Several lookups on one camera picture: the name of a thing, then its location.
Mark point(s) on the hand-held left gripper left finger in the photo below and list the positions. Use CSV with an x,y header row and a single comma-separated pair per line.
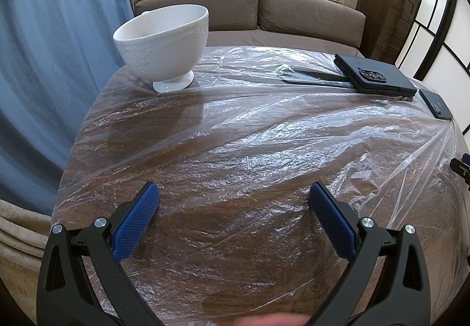
x,y
136,223

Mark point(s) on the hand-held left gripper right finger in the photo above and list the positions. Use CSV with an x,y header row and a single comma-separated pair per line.
x,y
334,223

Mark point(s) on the white footed bowl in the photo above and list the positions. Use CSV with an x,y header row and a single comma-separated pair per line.
x,y
158,47

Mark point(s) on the blue curtain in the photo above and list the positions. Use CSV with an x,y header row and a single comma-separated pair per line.
x,y
55,72

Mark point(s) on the brown sofa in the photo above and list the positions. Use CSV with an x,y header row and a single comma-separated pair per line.
x,y
293,39

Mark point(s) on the black framed folding screen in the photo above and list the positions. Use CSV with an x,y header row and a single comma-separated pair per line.
x,y
440,17

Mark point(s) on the dark flat object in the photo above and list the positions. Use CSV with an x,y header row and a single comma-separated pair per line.
x,y
312,78

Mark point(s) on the beige folded cloth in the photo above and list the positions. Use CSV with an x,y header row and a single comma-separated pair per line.
x,y
22,234

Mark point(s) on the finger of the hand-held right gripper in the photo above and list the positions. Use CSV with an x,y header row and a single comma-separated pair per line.
x,y
462,168

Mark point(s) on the dark wooden cabinet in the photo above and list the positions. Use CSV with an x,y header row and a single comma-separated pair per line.
x,y
389,14

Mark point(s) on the black flat box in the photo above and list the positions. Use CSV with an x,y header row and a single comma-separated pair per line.
x,y
352,63

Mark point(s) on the brown sofa back cushion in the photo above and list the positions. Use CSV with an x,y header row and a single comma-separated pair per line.
x,y
312,17
227,6

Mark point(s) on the blue smartphone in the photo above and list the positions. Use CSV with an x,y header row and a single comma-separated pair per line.
x,y
435,104

